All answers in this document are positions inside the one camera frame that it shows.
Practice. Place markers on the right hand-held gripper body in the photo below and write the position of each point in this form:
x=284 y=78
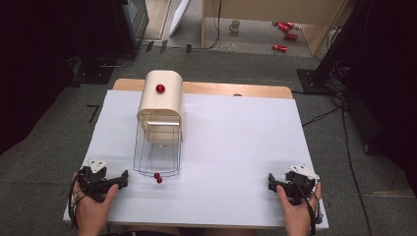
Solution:
x=300 y=185

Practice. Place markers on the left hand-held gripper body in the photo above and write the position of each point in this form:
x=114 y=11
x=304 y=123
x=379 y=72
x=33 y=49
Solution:
x=93 y=182

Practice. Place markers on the person's left hand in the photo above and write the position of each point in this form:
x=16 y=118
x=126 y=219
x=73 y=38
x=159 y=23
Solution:
x=91 y=213

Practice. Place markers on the person's right hand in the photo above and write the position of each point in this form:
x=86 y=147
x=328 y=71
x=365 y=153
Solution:
x=298 y=216

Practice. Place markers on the white board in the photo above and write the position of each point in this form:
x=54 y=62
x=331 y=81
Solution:
x=229 y=157

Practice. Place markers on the black tape corner mark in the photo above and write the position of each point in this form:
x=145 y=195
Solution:
x=93 y=113

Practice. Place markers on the person's dark clothing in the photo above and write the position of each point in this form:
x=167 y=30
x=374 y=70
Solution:
x=183 y=232

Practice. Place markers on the cream box with clear door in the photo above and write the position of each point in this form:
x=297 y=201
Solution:
x=162 y=101

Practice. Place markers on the black stand base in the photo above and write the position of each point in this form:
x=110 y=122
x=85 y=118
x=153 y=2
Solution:
x=93 y=73

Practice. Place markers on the wooden table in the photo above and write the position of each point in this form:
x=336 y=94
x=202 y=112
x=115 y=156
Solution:
x=209 y=88

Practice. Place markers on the red can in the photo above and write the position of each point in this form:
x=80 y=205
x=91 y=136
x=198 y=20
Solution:
x=282 y=27
x=290 y=25
x=279 y=48
x=290 y=36

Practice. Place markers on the black metal stand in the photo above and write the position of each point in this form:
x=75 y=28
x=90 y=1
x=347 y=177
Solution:
x=331 y=55

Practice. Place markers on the black tape strip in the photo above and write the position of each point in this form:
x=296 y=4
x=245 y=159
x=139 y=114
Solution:
x=149 y=46
x=188 y=48

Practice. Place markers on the dark monitor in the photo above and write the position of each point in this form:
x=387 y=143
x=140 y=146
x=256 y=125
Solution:
x=132 y=23

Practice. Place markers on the grey mug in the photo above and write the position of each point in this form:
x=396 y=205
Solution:
x=234 y=26

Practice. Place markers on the white leaning panel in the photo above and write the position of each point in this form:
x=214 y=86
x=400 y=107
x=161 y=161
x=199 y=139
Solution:
x=178 y=14

